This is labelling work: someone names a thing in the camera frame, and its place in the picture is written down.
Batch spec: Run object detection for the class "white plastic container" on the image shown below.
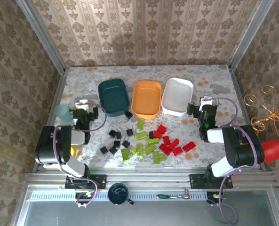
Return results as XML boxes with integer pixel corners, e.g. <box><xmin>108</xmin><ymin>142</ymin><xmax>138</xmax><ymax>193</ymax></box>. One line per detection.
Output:
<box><xmin>161</xmin><ymin>77</ymin><xmax>193</xmax><ymax>117</ymax></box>

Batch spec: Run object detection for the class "translucent pale teal cup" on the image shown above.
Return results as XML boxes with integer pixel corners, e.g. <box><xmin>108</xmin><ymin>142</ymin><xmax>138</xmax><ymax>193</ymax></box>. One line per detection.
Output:
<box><xmin>54</xmin><ymin>104</ymin><xmax>73</xmax><ymax>123</ymax></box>

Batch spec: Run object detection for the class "dark teal plastic container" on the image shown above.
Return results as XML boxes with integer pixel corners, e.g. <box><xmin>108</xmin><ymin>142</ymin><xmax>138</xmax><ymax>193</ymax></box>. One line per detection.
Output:
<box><xmin>97</xmin><ymin>78</ymin><xmax>131</xmax><ymax>118</ymax></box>

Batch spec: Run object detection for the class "yellow plastic object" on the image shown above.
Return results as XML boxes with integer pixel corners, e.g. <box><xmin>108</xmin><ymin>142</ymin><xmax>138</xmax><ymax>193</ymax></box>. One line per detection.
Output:
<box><xmin>70</xmin><ymin>145</ymin><xmax>80</xmax><ymax>158</ymax></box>

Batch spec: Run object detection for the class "orange plastic container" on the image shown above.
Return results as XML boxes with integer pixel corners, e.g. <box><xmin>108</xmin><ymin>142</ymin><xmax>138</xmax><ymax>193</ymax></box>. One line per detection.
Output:
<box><xmin>131</xmin><ymin>80</ymin><xmax>163</xmax><ymax>120</ymax></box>

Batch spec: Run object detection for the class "red pear-shaped balloon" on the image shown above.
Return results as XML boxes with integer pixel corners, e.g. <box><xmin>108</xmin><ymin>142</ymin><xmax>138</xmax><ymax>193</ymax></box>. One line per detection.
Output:
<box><xmin>261</xmin><ymin>139</ymin><xmax>279</xmax><ymax>165</ymax></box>

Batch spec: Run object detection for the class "small black connector box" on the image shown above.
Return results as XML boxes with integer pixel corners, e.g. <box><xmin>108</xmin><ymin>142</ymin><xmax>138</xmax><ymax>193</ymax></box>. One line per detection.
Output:
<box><xmin>74</xmin><ymin>192</ymin><xmax>96</xmax><ymax>201</ymax></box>
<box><xmin>206</xmin><ymin>192</ymin><xmax>225</xmax><ymax>204</ymax></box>

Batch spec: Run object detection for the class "metal ratchet wrench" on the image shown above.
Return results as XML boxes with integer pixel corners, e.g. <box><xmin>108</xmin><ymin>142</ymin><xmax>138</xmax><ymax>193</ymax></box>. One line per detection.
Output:
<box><xmin>169</xmin><ymin>187</ymin><xmax>191</xmax><ymax>200</ymax></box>

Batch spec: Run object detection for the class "dark teal mug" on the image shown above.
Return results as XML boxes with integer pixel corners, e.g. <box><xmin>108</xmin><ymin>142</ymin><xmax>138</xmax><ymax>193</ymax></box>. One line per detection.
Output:
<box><xmin>107</xmin><ymin>182</ymin><xmax>135</xmax><ymax>206</ymax></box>

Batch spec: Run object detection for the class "grey metal panel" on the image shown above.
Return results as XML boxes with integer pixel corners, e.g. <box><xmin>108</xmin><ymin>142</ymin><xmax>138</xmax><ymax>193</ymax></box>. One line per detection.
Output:
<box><xmin>12</xmin><ymin>185</ymin><xmax>279</xmax><ymax>226</ymax></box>

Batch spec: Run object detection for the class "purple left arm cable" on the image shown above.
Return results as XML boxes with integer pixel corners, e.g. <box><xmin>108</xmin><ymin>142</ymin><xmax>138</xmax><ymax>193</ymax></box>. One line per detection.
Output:
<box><xmin>53</xmin><ymin>102</ymin><xmax>107</xmax><ymax>208</ymax></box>

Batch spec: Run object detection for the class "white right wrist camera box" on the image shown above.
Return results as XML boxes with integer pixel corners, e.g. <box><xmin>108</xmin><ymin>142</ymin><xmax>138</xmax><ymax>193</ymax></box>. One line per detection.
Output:
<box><xmin>199</xmin><ymin>95</ymin><xmax>213</xmax><ymax>106</ymax></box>

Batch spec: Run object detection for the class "aluminium side rail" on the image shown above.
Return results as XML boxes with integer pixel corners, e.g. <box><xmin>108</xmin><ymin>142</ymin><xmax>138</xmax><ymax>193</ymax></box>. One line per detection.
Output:
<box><xmin>228</xmin><ymin>68</ymin><xmax>267</xmax><ymax>171</ymax></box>
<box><xmin>32</xmin><ymin>72</ymin><xmax>68</xmax><ymax>174</ymax></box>

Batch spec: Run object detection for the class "gold wire ornament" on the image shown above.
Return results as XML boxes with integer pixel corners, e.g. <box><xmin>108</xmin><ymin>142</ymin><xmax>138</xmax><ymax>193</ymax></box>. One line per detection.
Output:
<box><xmin>243</xmin><ymin>84</ymin><xmax>279</xmax><ymax>137</ymax></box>

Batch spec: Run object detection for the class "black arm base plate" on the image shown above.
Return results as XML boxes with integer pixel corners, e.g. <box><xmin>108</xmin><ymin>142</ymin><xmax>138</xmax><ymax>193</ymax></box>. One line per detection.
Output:
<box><xmin>65</xmin><ymin>174</ymin><xmax>107</xmax><ymax>190</ymax></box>
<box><xmin>189</xmin><ymin>173</ymin><xmax>233</xmax><ymax>190</ymax></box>

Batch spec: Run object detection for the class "aluminium frame post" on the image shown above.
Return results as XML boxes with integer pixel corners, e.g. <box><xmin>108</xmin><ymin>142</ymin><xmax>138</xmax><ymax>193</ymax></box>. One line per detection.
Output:
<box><xmin>16</xmin><ymin>0</ymin><xmax>66</xmax><ymax>74</ymax></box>
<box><xmin>228</xmin><ymin>0</ymin><xmax>278</xmax><ymax>71</ymax></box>

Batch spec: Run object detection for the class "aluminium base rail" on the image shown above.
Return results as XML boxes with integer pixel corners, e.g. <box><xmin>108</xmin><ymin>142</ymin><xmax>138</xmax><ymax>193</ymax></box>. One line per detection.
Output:
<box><xmin>24</xmin><ymin>167</ymin><xmax>278</xmax><ymax>189</ymax></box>

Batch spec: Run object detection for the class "slotted grey cable duct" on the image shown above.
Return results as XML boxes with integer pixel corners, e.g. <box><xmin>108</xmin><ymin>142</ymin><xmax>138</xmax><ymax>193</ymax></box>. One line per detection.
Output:
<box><xmin>30</xmin><ymin>190</ymin><xmax>209</xmax><ymax>201</ymax></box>

